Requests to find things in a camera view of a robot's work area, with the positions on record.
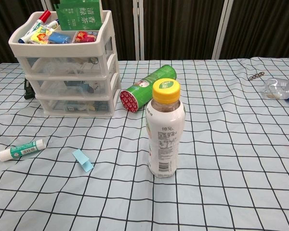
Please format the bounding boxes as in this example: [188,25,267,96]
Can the clear plastic drawer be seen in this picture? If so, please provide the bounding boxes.
[29,78,113,96]

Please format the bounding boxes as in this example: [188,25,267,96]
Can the blue checkered tablecloth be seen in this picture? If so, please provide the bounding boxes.
[0,57,289,231]

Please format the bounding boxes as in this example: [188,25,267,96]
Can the white green glue stick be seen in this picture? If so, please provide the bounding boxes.
[0,139,46,161]

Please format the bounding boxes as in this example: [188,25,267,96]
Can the light blue eraser piece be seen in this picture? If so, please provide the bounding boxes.
[71,148,94,173]

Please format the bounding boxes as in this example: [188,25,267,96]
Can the green tea packet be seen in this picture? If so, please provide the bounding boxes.
[54,0,103,31]

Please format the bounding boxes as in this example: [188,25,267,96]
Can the white desk organizer box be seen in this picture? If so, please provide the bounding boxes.
[8,10,122,118]

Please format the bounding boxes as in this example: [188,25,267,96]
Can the clear drawer with small cards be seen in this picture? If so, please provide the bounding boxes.
[38,98,113,114]

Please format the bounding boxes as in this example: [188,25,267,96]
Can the blue snack packet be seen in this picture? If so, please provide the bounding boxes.
[48,32,72,44]

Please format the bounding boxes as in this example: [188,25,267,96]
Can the black plastic bracket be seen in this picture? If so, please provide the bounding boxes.
[23,78,37,100]

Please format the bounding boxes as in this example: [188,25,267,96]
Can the white bottle yellow cap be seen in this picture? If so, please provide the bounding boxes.
[145,78,186,179]

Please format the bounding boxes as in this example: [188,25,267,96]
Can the blue capped whiteboard marker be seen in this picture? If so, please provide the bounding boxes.
[45,20,61,29]

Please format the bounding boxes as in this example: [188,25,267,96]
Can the dark folding screen divider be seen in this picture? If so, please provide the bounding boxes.
[0,0,289,70]

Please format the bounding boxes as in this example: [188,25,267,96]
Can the clear drawer with key ring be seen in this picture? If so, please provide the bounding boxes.
[19,56,112,76]

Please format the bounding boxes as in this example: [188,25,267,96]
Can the green chips can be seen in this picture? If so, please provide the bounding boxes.
[119,64,178,113]

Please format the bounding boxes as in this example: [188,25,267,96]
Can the yellow snack packet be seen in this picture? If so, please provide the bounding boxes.
[27,26,55,45]

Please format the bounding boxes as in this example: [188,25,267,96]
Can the red capped whiteboard marker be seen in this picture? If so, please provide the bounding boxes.
[18,10,52,44]

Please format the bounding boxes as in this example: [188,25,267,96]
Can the clear bottle blue label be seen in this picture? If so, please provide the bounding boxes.
[263,78,289,101]

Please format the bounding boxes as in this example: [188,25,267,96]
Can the red snack packet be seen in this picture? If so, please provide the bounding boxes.
[74,30,99,43]

